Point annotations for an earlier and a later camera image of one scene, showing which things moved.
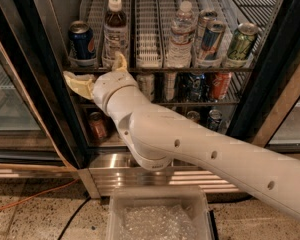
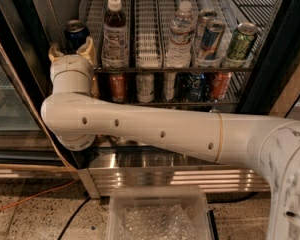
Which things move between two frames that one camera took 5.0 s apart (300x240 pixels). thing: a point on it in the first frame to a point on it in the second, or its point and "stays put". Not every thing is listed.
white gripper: [110, 86] to [71, 65]
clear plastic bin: [158, 212] stays put
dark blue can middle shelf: [194, 86] stays put
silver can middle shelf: [170, 78] stays put
